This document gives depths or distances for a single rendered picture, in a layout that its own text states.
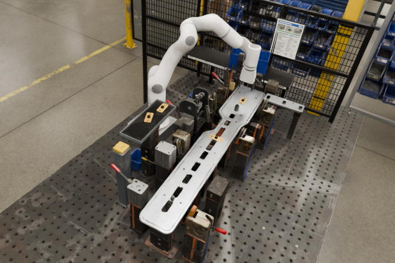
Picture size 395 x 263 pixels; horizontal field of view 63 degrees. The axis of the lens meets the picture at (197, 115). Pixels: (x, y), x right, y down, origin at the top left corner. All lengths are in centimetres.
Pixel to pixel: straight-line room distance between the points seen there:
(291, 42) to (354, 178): 160
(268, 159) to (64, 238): 140
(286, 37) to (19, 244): 221
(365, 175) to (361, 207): 44
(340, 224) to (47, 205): 231
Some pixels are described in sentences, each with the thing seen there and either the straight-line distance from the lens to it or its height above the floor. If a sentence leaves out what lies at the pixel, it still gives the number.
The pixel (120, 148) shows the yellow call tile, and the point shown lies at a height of 116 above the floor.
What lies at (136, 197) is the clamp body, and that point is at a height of 101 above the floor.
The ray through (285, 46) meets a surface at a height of 124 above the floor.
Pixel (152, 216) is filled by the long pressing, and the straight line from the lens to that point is 163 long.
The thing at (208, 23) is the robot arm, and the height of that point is 159.
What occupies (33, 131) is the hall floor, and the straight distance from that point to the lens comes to 375.
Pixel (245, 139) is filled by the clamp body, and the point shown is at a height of 104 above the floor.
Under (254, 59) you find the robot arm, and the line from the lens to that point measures 215.
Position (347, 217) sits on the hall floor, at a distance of 325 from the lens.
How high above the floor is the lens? 236
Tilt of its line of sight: 39 degrees down
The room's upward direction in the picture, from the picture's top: 6 degrees clockwise
